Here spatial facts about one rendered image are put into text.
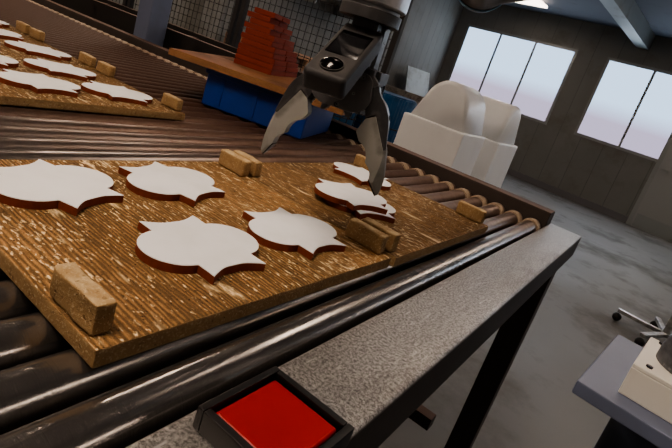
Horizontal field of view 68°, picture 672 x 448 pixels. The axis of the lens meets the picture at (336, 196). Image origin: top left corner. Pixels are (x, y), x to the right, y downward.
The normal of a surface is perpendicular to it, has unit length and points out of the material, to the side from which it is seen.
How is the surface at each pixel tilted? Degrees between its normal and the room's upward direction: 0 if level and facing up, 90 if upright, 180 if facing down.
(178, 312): 0
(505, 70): 90
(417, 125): 90
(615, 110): 90
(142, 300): 0
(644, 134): 90
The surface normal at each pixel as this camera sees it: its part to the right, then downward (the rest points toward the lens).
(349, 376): 0.30, -0.92
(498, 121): -0.53, -0.13
